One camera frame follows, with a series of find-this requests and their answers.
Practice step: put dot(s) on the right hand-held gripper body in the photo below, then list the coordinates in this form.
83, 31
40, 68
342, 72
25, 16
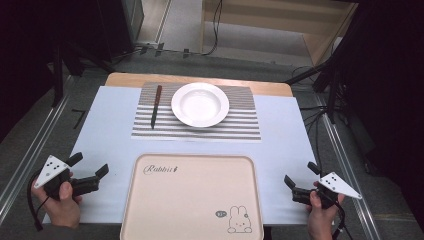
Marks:
337, 185

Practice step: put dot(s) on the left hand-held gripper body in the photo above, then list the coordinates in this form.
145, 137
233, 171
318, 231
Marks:
51, 171

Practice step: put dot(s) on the person's right hand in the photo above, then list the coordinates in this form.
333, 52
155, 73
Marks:
319, 218

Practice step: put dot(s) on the person's left hand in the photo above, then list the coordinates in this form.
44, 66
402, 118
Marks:
62, 208

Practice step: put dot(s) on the pale blue table sheet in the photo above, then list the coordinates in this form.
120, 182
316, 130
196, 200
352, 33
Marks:
106, 133

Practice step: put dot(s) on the grey striped placemat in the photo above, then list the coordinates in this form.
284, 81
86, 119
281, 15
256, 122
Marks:
240, 126

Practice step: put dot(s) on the black metal stand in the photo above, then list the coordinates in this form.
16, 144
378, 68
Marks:
58, 75
333, 90

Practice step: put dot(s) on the beige tray with rabbit print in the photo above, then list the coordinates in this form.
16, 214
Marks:
186, 200

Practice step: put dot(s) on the wooden table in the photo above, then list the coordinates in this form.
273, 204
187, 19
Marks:
126, 80

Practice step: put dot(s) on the black curtain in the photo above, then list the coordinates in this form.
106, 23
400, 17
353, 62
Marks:
23, 50
390, 93

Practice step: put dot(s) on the white deep plate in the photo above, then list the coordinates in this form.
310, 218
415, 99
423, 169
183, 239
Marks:
200, 104

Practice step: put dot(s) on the dark cabinet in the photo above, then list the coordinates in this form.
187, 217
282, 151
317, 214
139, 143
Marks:
121, 25

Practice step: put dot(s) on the light wooden shelf unit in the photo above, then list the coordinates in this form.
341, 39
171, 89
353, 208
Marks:
276, 23

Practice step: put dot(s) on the metal floor rail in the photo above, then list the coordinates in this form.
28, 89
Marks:
31, 151
343, 160

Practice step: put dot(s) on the black angle bracket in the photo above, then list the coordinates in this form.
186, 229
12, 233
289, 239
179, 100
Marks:
80, 117

